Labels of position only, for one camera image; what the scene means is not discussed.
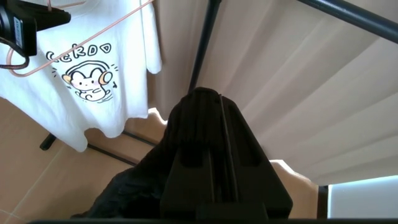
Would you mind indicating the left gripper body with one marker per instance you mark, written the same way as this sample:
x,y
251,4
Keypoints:
x,y
25,34

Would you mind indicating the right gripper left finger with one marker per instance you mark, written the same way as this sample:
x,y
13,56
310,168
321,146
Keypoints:
x,y
186,180

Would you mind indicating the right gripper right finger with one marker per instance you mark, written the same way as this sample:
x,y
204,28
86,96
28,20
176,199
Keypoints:
x,y
258,186

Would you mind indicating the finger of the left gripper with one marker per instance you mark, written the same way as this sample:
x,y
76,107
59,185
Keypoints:
x,y
53,17

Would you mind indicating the black garment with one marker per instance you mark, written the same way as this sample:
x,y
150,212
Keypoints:
x,y
186,118

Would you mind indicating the white printed garment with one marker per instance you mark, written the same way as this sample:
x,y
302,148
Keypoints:
x,y
124,87

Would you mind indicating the black clothes rack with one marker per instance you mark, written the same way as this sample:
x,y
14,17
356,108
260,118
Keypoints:
x,y
205,37

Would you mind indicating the beige curtain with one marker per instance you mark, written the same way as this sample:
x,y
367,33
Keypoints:
x,y
311,93

